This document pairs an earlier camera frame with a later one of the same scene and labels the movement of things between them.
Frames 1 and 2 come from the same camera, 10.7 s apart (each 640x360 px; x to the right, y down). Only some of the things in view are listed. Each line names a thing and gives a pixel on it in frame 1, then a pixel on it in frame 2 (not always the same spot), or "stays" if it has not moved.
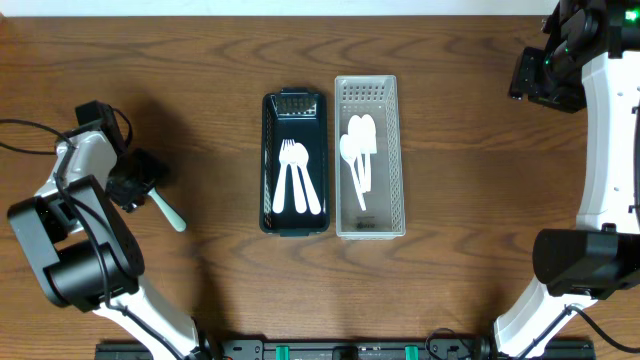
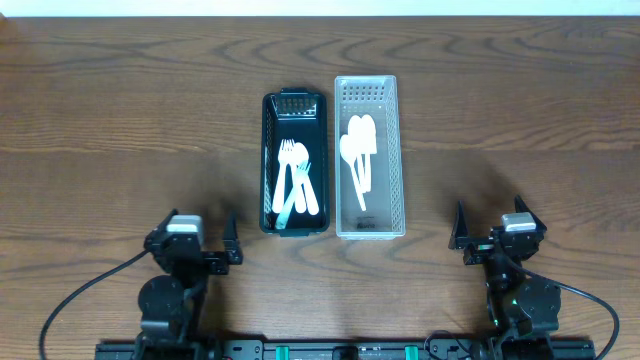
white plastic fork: x=287 y=154 stays
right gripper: x=531 y=82 → x=481 y=251
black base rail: x=346 y=349 stays
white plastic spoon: x=368 y=146 stays
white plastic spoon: x=355 y=145 stays
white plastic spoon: x=348 y=152 stays
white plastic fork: x=176 y=220 → x=300 y=174
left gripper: x=135 y=185 → x=211 y=257
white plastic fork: x=287 y=156 stays
